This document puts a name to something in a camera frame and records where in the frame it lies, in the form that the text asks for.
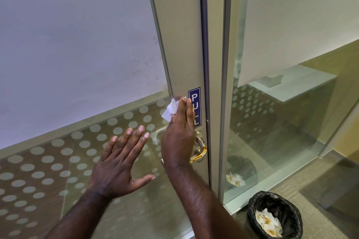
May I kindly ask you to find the person's left hand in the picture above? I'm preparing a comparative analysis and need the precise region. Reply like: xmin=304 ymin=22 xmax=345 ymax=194
xmin=86 ymin=125 xmax=156 ymax=200

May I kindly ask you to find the person's right hand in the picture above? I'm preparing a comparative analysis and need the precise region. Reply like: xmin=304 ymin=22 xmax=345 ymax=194
xmin=160 ymin=96 xmax=196 ymax=171

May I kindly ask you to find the metal glass door handle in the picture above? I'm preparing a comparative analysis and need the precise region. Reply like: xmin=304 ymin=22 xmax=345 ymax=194
xmin=160 ymin=130 xmax=208 ymax=167

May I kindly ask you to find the white tissue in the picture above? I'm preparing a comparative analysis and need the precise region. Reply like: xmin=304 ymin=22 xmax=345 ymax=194
xmin=161 ymin=96 xmax=184 ymax=122

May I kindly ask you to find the black waste bin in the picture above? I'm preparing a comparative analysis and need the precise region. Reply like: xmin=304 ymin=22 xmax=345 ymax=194
xmin=245 ymin=190 xmax=303 ymax=239

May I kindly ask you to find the person's right forearm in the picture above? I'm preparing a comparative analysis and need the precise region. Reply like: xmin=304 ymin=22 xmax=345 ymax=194
xmin=165 ymin=163 xmax=247 ymax=239

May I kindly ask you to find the blue PULL sign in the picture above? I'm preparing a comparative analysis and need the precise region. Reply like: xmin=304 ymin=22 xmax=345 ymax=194
xmin=188 ymin=87 xmax=201 ymax=129

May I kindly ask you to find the fixed glass partition panel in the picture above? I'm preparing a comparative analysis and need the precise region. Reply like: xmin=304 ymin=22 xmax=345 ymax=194
xmin=218 ymin=0 xmax=359 ymax=215

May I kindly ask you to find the crumpled waste paper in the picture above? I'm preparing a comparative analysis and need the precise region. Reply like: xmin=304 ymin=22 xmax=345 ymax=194
xmin=254 ymin=208 xmax=282 ymax=238

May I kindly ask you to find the glass door with metal frame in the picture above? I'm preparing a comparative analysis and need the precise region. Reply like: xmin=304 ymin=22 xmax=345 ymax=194
xmin=0 ymin=0 xmax=210 ymax=239

